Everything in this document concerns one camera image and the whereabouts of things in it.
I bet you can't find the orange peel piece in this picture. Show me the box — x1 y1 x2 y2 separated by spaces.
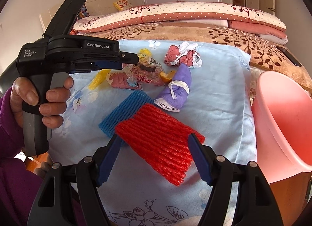
159 70 176 84

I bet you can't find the red foam fruit net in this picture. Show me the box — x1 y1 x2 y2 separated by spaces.
115 103 205 186

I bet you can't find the purple left sleeve forearm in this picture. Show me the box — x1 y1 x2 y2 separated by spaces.
1 79 51 225

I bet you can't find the pink plastic trash bucket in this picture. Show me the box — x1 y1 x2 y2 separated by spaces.
251 71 311 183

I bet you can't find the person's left hand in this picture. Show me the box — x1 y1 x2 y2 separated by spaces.
9 76 74 129

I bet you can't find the yellow plastic wrapper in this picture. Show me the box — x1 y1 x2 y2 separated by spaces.
137 48 152 65

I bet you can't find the clear pink snack wrapper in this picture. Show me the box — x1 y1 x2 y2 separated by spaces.
106 64 165 90

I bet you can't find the colourful patterned pillow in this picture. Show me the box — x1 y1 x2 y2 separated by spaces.
77 4 90 19

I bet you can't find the blue foam fruit net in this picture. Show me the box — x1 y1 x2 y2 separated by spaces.
98 90 154 138

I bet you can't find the yellow floral pillow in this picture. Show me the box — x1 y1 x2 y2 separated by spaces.
113 0 133 11

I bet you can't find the crumpled red white paper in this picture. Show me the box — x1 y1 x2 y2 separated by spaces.
164 42 203 68

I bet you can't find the cream bed headboard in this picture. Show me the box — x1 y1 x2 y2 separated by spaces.
39 0 139 31

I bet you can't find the purple face mask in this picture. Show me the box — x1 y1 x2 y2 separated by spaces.
154 64 191 112

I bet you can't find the polka dot folded quilt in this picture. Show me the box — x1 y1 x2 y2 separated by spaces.
73 1 286 33

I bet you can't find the brown leaf pattern blanket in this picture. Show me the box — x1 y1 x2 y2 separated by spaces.
86 22 311 92

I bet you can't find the black smartphone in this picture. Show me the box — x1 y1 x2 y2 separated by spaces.
277 46 302 67

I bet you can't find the pink folded blanket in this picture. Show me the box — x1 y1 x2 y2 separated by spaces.
228 20 288 45

